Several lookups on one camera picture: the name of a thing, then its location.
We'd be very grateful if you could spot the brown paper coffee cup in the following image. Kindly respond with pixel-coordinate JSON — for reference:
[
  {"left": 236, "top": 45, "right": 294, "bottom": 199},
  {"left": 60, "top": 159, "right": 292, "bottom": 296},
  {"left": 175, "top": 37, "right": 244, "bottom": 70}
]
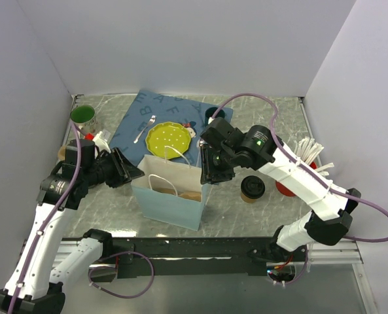
[{"left": 240, "top": 191, "right": 263, "bottom": 203}]

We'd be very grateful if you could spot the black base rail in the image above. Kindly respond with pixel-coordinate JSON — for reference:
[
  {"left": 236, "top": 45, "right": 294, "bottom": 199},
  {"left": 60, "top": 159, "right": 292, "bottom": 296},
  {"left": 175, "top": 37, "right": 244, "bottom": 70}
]
[{"left": 90, "top": 237, "right": 306, "bottom": 279}]

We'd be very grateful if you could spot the brown cardboard cup carrier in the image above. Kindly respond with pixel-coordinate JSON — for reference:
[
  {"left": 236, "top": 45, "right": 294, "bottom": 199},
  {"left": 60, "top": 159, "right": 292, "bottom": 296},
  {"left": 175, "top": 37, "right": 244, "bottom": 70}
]
[{"left": 154, "top": 188, "right": 202, "bottom": 202}]

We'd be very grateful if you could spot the red cup with stirrers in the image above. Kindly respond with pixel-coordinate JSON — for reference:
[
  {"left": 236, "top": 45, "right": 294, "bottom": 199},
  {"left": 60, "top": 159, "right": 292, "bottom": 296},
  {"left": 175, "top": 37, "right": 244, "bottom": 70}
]
[{"left": 275, "top": 137, "right": 334, "bottom": 197}]

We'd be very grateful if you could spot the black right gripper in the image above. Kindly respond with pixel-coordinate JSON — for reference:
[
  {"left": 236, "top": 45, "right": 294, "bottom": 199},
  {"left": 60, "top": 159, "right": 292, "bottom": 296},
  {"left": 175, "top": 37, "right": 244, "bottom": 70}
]
[{"left": 200, "top": 143, "right": 238, "bottom": 184}]

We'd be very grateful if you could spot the blue letter placemat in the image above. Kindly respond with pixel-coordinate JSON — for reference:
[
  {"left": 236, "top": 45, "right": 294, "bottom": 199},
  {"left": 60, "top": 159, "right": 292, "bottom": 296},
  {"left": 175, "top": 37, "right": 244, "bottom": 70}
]
[{"left": 109, "top": 90, "right": 217, "bottom": 166}]

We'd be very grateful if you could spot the light blue paper bag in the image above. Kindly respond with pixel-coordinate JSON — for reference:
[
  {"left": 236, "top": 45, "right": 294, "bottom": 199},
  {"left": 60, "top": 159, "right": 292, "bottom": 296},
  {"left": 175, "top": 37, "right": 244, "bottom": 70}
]
[{"left": 131, "top": 155, "right": 209, "bottom": 231}]

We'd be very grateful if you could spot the green polka dot plate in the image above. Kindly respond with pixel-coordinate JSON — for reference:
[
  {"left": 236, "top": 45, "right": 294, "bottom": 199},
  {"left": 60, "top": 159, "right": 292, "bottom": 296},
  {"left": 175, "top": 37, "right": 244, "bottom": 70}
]
[{"left": 145, "top": 122, "right": 191, "bottom": 160}]

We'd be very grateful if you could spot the small cartoon figure toy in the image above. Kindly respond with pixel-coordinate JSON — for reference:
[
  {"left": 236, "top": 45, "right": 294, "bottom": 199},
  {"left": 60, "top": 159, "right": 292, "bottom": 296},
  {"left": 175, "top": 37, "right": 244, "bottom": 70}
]
[{"left": 182, "top": 121, "right": 196, "bottom": 138}]

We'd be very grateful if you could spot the black plastic cup lid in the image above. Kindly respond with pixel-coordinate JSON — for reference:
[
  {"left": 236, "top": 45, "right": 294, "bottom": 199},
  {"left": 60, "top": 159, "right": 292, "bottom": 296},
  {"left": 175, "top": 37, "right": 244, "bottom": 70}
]
[{"left": 240, "top": 175, "right": 266, "bottom": 195}]

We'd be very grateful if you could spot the silver fork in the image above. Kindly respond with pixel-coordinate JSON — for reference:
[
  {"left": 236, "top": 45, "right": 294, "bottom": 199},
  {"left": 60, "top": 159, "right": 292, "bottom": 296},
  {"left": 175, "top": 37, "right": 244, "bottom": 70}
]
[{"left": 133, "top": 115, "right": 156, "bottom": 144}]

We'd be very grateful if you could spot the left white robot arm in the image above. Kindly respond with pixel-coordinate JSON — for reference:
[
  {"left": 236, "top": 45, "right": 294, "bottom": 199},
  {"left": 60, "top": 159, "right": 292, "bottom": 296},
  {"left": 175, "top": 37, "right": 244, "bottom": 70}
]
[{"left": 0, "top": 139, "right": 144, "bottom": 313}]

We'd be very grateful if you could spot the green interior floral mug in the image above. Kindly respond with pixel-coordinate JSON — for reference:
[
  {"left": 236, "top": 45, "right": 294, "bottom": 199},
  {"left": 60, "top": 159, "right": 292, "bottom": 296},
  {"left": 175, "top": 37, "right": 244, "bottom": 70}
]
[{"left": 70, "top": 105, "right": 99, "bottom": 134}]

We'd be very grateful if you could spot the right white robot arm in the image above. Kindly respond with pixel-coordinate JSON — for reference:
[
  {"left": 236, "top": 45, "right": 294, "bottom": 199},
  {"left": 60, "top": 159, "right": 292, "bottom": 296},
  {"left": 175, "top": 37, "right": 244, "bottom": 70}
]
[{"left": 200, "top": 118, "right": 361, "bottom": 261}]

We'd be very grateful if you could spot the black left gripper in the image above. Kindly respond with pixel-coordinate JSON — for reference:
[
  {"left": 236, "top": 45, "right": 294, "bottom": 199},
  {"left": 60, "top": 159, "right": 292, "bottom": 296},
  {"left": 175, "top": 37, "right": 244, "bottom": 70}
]
[{"left": 83, "top": 147, "right": 145, "bottom": 188}]

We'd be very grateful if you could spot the dark teal mug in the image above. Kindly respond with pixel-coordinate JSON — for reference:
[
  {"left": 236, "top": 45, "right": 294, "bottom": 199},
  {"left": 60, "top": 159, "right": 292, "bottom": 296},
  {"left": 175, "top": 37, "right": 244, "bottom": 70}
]
[{"left": 204, "top": 107, "right": 226, "bottom": 126}]

